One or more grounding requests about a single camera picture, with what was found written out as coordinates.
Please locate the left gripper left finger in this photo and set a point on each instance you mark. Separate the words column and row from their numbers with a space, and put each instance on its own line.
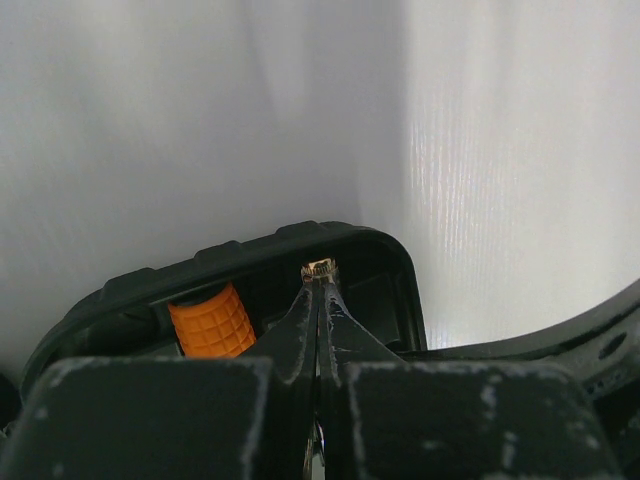
column 249, row 417

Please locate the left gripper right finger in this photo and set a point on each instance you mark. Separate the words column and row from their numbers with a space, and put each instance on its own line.
column 384, row 418

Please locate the orange handled screwdriver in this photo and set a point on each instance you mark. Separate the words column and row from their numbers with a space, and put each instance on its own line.
column 218, row 327

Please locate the black plastic tool case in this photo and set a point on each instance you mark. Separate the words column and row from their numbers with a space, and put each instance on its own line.
column 129, row 314

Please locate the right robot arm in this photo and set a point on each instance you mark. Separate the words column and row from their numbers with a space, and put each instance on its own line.
column 599, row 347

